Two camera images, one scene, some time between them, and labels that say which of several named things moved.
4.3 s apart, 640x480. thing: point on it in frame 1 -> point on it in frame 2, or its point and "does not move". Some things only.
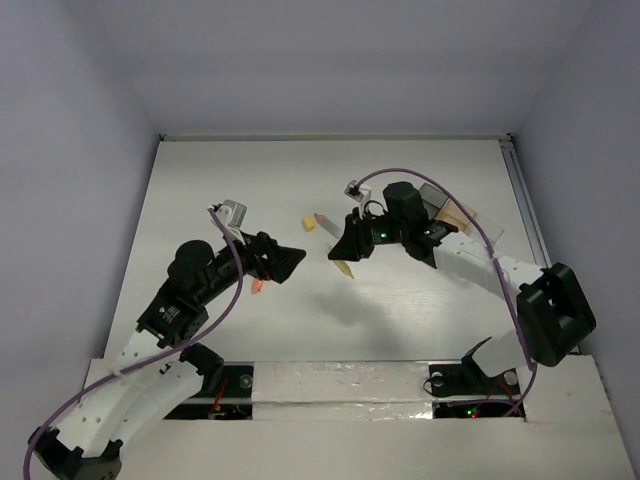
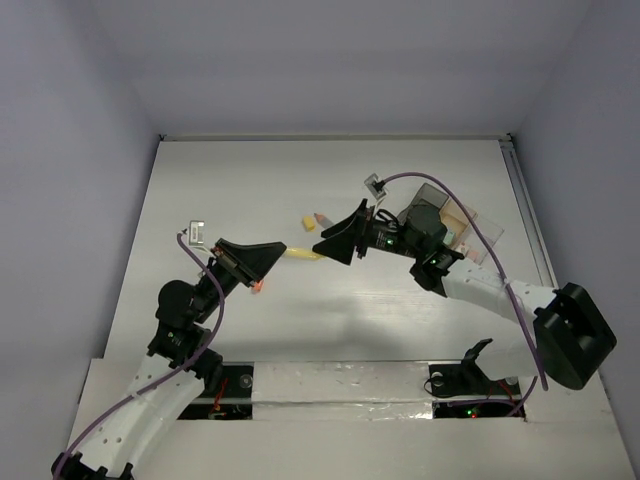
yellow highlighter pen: [345, 267] -> [302, 253]
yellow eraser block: [308, 224] does not move
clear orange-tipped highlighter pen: [323, 220] does not move
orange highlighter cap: [257, 285] does not move
